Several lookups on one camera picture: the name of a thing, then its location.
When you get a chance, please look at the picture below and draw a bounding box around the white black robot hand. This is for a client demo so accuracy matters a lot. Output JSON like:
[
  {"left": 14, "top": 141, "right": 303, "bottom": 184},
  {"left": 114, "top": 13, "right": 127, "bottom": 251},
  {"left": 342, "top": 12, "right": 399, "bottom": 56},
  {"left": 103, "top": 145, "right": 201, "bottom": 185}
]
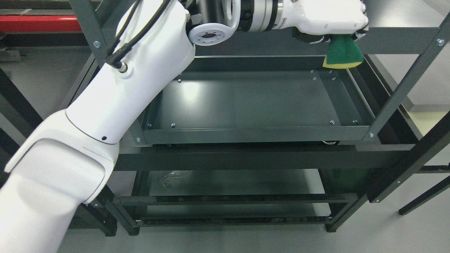
[{"left": 272, "top": 0, "right": 369, "bottom": 44}]

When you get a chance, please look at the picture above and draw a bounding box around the green yellow sponge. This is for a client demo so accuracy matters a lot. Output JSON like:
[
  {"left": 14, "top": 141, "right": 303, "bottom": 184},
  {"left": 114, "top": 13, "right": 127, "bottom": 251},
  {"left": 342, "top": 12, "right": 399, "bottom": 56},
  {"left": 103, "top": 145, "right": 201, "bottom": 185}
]
[{"left": 322, "top": 34, "right": 364, "bottom": 69}]

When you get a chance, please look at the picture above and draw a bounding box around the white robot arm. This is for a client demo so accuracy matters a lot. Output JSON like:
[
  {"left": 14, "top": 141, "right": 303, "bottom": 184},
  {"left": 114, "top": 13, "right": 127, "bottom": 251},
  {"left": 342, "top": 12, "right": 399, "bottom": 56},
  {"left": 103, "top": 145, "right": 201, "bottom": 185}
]
[{"left": 1, "top": 0, "right": 242, "bottom": 253}]

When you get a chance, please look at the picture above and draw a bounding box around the black metal shelf rack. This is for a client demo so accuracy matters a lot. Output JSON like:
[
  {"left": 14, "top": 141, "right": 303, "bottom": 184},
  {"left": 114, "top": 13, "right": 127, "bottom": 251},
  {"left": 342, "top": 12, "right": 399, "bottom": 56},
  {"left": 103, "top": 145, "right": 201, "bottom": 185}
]
[{"left": 4, "top": 0, "right": 449, "bottom": 236}]

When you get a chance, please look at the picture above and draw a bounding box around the red bar in background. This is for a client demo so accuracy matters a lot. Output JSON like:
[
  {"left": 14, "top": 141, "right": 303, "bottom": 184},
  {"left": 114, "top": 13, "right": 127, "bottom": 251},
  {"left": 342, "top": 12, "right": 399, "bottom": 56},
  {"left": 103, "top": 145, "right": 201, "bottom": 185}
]
[{"left": 0, "top": 15, "right": 82, "bottom": 33}]

